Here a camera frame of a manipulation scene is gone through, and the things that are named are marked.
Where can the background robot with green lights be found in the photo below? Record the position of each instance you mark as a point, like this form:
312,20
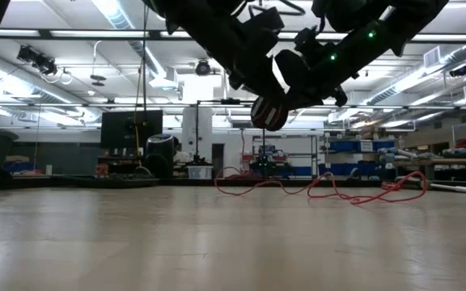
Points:
263,163

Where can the wooden workbench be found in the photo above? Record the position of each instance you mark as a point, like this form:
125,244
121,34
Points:
451,162

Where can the silver ceiling duct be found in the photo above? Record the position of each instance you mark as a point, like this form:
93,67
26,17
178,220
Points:
419,78
115,16

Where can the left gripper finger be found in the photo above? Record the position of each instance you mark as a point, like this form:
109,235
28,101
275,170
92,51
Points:
272,100

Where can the translucent storage bin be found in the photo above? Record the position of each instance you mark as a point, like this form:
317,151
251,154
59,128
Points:
199,173

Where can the person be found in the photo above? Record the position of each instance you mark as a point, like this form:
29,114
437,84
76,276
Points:
181,157

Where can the blue storage bin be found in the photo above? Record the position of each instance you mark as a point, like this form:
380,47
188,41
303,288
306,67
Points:
350,169
344,146
383,146

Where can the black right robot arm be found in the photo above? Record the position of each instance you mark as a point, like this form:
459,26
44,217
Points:
386,24

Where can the black ceiling camera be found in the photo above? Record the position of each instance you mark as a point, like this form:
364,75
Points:
35,58
458,71
203,68

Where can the grey metal shelf rack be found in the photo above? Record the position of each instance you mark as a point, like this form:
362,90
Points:
297,136

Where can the black open bit case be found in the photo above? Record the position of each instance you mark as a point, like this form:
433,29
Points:
107,182

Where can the black camera stand frame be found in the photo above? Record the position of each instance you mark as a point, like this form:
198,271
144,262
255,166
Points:
229,101

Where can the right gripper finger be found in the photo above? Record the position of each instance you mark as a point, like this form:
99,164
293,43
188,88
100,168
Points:
306,104

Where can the white air vent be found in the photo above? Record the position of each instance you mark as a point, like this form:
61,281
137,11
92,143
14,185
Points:
433,57

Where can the black monitor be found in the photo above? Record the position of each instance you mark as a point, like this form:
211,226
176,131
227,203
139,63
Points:
115,129

